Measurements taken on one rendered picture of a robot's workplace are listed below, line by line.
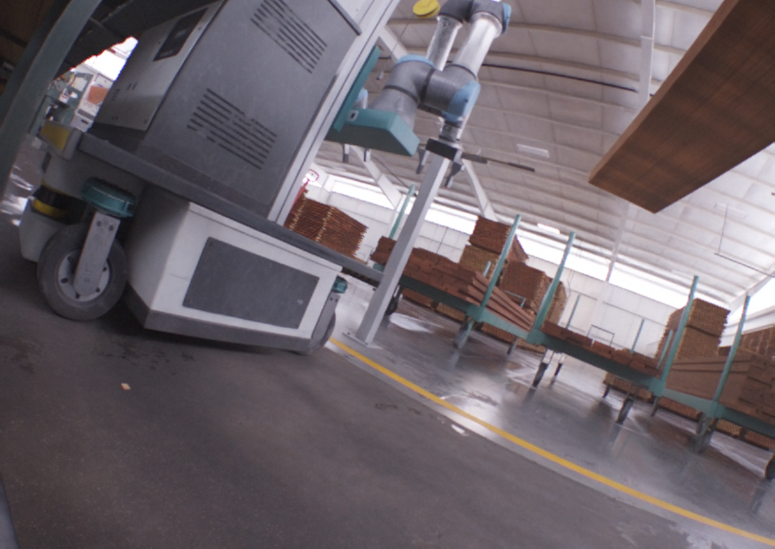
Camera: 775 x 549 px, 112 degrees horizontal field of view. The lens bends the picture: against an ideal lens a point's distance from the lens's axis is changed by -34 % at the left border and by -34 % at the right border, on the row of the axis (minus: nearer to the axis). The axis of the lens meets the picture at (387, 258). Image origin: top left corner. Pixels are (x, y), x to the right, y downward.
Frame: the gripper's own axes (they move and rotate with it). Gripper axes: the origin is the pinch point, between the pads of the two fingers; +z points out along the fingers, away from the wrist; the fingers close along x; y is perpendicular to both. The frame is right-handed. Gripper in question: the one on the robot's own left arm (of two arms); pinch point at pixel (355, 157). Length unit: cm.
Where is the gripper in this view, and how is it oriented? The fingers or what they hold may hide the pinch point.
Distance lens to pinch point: 178.1
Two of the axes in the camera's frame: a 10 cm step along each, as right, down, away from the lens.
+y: 6.5, -1.1, 7.5
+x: -7.6, -1.6, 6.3
